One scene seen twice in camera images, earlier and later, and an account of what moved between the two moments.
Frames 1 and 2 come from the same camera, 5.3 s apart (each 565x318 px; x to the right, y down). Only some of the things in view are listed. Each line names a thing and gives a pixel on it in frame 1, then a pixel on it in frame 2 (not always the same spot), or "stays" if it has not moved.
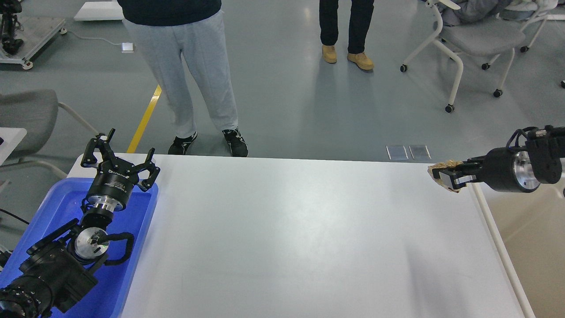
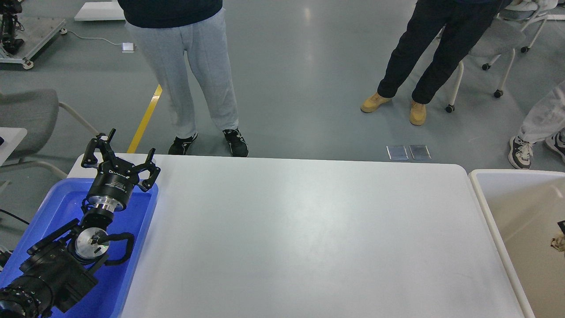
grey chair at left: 36,111 stays
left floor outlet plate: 397,152 stays
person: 361,14 → 461,25
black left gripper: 112,186 stays
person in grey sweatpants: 162,29 stays
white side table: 9,138 stays
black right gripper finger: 471,163 → 562,225
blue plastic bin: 115,282 stays
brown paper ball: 447,163 → 559,242
